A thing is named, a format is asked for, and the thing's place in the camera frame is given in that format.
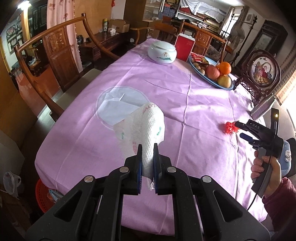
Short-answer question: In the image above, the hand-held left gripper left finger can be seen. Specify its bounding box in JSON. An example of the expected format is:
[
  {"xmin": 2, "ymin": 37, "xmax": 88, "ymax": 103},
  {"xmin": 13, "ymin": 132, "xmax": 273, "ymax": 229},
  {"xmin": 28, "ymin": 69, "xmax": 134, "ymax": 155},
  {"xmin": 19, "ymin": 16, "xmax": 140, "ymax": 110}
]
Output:
[{"xmin": 25, "ymin": 144, "xmax": 142, "ymax": 241}]

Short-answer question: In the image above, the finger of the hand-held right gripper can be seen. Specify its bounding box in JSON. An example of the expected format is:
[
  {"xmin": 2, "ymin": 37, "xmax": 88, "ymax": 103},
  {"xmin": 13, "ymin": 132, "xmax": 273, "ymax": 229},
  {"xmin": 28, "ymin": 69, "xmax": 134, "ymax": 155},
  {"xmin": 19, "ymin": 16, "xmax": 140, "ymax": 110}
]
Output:
[
  {"xmin": 239, "ymin": 133, "xmax": 258, "ymax": 144},
  {"xmin": 234, "ymin": 119, "xmax": 257, "ymax": 133}
]

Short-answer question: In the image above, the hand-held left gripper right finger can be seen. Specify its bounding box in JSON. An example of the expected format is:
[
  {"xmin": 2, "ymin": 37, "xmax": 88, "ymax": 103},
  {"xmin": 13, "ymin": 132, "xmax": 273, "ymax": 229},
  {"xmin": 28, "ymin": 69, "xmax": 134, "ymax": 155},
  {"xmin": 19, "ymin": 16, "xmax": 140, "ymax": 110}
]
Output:
[{"xmin": 153, "ymin": 143, "xmax": 271, "ymax": 241}]

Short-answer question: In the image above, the red foam net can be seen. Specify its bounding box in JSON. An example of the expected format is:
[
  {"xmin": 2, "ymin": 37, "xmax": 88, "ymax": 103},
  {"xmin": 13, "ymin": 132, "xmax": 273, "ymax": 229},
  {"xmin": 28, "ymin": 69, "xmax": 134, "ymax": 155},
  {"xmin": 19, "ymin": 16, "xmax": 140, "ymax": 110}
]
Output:
[{"xmin": 224, "ymin": 121, "xmax": 238, "ymax": 135}]

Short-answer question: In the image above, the white tissue pack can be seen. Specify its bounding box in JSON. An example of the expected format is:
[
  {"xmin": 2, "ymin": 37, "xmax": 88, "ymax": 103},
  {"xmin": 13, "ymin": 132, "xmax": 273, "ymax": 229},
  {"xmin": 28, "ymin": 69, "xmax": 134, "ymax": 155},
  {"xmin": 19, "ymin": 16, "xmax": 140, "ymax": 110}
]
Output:
[{"xmin": 113, "ymin": 102, "xmax": 165, "ymax": 190}]

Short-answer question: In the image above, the blue face mask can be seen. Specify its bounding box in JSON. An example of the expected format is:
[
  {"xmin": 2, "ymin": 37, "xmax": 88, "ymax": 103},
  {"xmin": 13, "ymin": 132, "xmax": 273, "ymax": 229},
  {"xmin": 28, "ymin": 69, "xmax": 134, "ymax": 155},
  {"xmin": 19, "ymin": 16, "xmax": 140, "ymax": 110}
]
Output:
[{"xmin": 47, "ymin": 189, "xmax": 63, "ymax": 200}]

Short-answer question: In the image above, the red plastic basket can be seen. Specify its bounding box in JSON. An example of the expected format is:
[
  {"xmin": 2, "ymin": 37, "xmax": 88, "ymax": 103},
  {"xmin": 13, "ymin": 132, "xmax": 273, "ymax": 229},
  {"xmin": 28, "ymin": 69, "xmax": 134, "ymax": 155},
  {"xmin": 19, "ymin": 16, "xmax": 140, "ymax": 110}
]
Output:
[{"xmin": 35, "ymin": 178, "xmax": 60, "ymax": 214}]

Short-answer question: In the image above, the person's right forearm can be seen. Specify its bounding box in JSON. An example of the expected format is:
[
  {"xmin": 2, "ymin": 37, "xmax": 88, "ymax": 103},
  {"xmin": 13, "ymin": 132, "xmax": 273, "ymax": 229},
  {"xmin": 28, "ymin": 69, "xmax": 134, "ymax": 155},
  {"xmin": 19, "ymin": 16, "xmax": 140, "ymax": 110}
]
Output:
[{"xmin": 262, "ymin": 177, "xmax": 296, "ymax": 232}]

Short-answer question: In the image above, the person's right hand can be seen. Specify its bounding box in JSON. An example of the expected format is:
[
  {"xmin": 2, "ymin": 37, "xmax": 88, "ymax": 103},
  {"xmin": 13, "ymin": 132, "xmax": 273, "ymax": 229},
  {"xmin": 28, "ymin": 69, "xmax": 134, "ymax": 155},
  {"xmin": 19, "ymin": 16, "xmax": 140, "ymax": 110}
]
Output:
[{"xmin": 251, "ymin": 150, "xmax": 283, "ymax": 198}]

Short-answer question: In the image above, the blue cushioned chair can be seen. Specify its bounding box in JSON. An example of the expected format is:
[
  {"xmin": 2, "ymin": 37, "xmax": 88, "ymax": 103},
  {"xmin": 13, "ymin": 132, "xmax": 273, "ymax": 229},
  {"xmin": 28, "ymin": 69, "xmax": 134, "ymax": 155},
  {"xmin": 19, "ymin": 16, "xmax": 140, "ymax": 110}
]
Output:
[{"xmin": 276, "ymin": 139, "xmax": 296, "ymax": 179}]

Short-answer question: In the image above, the yellow pear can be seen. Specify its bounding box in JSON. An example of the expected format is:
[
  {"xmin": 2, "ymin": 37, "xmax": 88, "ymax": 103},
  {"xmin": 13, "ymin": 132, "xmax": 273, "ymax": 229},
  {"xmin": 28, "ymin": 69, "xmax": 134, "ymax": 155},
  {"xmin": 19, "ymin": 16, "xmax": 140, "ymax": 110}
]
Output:
[{"xmin": 217, "ymin": 75, "xmax": 232, "ymax": 88}]

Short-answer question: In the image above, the round decorative table screen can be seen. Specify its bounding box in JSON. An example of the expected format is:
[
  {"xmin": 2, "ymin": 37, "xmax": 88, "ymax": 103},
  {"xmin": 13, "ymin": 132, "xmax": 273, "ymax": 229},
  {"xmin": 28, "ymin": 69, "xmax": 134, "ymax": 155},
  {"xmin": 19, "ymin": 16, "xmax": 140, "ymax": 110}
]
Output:
[{"xmin": 235, "ymin": 49, "xmax": 281, "ymax": 105}]

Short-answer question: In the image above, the blue fruit plate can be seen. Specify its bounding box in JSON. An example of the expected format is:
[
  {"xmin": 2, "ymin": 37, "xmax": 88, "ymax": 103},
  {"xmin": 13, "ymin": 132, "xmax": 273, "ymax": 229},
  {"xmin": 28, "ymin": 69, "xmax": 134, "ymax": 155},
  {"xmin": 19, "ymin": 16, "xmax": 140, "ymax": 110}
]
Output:
[{"xmin": 188, "ymin": 54, "xmax": 234, "ymax": 90}]

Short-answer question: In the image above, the orange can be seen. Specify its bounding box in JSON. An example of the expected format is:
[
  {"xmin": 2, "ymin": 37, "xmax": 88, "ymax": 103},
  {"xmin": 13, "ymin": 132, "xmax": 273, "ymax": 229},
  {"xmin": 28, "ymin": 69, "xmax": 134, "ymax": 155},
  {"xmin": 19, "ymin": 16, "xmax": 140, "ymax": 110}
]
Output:
[{"xmin": 218, "ymin": 62, "xmax": 232, "ymax": 75}]

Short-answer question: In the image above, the red apple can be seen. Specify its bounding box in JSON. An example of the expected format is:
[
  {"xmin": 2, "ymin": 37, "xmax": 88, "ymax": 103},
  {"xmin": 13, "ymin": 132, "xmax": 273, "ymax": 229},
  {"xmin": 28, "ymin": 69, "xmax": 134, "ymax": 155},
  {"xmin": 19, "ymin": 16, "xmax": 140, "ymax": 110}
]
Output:
[{"xmin": 206, "ymin": 65, "xmax": 220, "ymax": 80}]

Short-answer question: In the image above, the pile of walnuts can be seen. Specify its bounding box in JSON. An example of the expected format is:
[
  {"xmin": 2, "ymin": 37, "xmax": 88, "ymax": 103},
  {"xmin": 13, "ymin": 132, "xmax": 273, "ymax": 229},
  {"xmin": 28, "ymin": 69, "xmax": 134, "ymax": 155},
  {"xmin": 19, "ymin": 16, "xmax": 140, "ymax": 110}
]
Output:
[{"xmin": 193, "ymin": 62, "xmax": 207, "ymax": 76}]

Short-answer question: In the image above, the red snack packet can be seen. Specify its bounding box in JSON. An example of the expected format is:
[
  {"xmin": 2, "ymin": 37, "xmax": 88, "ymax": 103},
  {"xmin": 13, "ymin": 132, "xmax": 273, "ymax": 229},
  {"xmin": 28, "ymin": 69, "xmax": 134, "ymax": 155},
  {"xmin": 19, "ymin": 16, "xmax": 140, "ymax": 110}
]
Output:
[{"xmin": 190, "ymin": 53, "xmax": 219, "ymax": 66}]

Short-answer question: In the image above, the purple tablecloth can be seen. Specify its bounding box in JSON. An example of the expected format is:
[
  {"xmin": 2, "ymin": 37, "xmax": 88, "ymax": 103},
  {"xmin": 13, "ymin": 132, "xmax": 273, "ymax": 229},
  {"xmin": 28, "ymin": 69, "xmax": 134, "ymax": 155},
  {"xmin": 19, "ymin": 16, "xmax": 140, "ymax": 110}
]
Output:
[{"xmin": 35, "ymin": 38, "xmax": 273, "ymax": 237}]

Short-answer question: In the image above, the tall dark wooden clock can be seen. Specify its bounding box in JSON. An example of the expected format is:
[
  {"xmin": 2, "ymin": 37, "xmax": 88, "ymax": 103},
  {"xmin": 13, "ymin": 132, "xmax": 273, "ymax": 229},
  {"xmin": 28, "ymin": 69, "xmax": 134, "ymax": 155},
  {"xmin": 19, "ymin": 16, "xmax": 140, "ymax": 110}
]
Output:
[{"xmin": 242, "ymin": 20, "xmax": 288, "ymax": 70}]

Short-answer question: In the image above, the standing fan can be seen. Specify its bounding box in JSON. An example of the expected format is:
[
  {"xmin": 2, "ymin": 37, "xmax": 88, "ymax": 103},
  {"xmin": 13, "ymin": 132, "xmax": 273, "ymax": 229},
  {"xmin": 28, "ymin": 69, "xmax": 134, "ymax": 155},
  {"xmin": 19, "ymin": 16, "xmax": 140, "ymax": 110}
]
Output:
[{"xmin": 230, "ymin": 23, "xmax": 245, "ymax": 67}]

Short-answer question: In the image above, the carved wooden chair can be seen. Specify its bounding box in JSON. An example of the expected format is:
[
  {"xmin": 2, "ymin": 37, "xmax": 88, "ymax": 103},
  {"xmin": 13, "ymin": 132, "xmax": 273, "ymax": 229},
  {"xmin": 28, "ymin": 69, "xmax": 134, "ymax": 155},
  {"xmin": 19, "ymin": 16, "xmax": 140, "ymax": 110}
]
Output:
[{"xmin": 179, "ymin": 20, "xmax": 228, "ymax": 63}]

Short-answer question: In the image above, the red and white box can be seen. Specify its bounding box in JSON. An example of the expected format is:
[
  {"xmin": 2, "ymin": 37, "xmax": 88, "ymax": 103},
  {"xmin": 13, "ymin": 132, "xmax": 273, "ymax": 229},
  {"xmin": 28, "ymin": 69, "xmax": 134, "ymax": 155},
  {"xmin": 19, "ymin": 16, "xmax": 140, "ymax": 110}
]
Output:
[{"xmin": 174, "ymin": 33, "xmax": 195, "ymax": 62}]

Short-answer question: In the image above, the beige seat cushion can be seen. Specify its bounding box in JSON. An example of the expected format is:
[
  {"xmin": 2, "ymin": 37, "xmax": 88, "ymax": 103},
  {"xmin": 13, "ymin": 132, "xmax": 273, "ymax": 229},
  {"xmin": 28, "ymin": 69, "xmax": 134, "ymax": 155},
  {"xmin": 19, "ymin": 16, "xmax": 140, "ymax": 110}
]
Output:
[{"xmin": 50, "ymin": 68, "xmax": 102, "ymax": 112}]

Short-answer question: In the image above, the white ceramic jar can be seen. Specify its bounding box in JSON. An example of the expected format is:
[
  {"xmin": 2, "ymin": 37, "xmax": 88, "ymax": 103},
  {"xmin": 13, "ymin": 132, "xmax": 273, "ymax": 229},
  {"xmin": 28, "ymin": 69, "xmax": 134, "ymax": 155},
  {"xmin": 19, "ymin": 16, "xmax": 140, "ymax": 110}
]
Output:
[{"xmin": 148, "ymin": 42, "xmax": 177, "ymax": 65}]

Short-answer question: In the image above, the plain wooden chair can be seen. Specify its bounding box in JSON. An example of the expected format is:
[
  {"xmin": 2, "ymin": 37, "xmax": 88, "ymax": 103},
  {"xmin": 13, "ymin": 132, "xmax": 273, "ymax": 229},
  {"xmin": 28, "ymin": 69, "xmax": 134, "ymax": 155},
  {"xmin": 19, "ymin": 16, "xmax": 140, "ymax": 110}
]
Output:
[{"xmin": 131, "ymin": 22, "xmax": 178, "ymax": 45}]

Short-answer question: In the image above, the white cover cloth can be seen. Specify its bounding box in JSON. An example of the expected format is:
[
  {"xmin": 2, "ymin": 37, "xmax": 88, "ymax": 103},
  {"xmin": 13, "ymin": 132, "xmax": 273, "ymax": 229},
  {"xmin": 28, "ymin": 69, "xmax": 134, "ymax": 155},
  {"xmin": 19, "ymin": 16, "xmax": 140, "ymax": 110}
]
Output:
[{"xmin": 180, "ymin": 0, "xmax": 232, "ymax": 20}]

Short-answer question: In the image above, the white plastic bag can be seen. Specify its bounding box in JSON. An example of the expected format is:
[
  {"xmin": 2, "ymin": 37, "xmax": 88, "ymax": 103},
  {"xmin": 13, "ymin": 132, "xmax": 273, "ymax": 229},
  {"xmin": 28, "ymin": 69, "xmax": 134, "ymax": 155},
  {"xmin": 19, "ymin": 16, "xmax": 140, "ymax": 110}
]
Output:
[{"xmin": 3, "ymin": 171, "xmax": 22, "ymax": 197}]

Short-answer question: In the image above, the dark wooden side table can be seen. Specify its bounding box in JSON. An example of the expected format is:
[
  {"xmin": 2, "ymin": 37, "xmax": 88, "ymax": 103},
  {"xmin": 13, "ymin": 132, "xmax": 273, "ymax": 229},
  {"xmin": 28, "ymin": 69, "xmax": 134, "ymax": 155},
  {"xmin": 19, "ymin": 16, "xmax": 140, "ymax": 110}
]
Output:
[{"xmin": 80, "ymin": 30, "xmax": 137, "ymax": 63}]

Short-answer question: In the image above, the curved wooden armchair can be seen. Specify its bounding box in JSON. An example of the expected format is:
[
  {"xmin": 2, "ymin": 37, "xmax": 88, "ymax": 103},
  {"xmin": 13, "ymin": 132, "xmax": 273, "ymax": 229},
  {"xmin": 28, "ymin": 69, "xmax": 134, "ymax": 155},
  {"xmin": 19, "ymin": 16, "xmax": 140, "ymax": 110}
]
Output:
[{"xmin": 13, "ymin": 13, "xmax": 121, "ymax": 122}]

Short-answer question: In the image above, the glass door cabinet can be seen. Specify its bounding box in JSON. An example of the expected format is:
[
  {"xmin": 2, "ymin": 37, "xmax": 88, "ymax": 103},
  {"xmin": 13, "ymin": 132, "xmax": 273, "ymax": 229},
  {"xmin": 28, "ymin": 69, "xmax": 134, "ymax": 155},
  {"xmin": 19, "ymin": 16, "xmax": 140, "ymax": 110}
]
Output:
[{"xmin": 125, "ymin": 0, "xmax": 163, "ymax": 24}]

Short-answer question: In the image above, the cardboard box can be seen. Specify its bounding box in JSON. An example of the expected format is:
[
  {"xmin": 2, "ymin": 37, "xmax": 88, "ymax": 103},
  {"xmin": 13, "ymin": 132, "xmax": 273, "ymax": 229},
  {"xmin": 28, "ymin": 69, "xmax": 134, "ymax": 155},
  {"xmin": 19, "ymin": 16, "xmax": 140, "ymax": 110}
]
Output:
[{"xmin": 109, "ymin": 19, "xmax": 130, "ymax": 33}]

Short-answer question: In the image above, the pink floral curtain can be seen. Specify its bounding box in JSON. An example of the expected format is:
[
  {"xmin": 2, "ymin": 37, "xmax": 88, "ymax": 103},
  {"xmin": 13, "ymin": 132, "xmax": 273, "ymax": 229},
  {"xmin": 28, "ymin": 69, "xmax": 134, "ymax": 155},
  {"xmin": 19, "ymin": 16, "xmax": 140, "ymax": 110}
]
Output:
[{"xmin": 47, "ymin": 0, "xmax": 78, "ymax": 72}]

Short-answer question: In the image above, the black cable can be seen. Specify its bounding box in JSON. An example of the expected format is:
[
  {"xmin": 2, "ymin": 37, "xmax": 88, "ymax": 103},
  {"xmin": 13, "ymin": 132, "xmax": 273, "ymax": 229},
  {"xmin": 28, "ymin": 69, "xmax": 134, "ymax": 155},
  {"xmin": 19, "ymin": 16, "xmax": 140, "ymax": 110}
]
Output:
[{"xmin": 246, "ymin": 192, "xmax": 258, "ymax": 212}]

